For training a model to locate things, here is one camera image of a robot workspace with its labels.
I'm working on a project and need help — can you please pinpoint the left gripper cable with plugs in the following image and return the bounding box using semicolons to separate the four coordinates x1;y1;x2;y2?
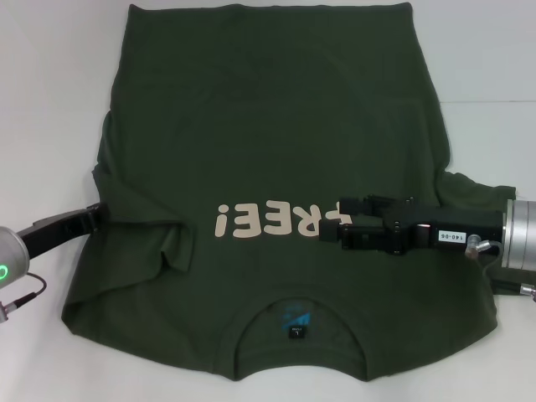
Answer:
0;271;48;324

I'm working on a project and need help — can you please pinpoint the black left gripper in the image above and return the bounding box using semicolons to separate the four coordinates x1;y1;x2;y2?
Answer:
18;200;113;258

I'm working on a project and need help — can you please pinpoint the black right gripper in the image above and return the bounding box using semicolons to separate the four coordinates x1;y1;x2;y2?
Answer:
317;193;508;257

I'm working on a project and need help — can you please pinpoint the dark green t-shirt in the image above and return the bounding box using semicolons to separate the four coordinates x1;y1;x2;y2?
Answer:
60;2;519;374

